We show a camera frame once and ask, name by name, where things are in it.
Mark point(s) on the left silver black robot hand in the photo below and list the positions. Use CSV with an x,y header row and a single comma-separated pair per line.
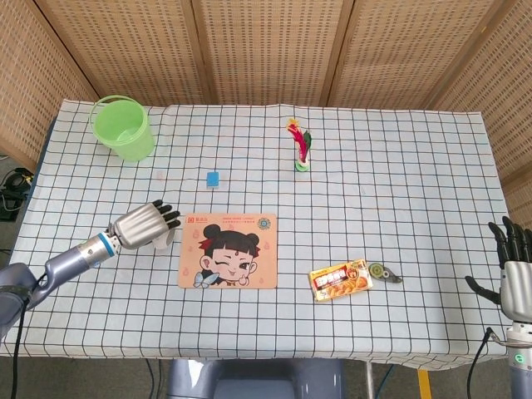
x,y
143,226

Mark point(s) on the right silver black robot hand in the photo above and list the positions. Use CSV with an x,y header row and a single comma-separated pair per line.
x,y
513,282

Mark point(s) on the white computer mouse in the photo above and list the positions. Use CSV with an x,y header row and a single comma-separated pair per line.
x,y
163,241

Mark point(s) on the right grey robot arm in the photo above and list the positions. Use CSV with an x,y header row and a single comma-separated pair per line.
x,y
521,353

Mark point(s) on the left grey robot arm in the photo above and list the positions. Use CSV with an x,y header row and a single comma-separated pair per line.
x,y
54,270

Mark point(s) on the cartoon girl mouse pad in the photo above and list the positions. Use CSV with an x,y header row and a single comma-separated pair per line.
x,y
228,251

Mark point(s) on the small blue box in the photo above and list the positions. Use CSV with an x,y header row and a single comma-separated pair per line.
x,y
213,179

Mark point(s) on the green plastic bucket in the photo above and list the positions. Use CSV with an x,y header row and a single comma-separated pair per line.
x,y
124,131

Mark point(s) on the checkered white tablecloth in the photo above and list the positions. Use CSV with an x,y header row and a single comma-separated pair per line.
x,y
266,187

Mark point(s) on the correction tape dispenser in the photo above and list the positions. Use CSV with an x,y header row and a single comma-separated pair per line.
x,y
383,272

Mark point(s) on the orange curry food box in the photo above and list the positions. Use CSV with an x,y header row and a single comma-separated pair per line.
x,y
340,282

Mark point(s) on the feather shuttlecock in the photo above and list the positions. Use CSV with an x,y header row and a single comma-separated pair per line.
x,y
302,145

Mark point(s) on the woven bamboo folding screen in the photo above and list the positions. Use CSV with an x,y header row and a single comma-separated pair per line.
x,y
266,50

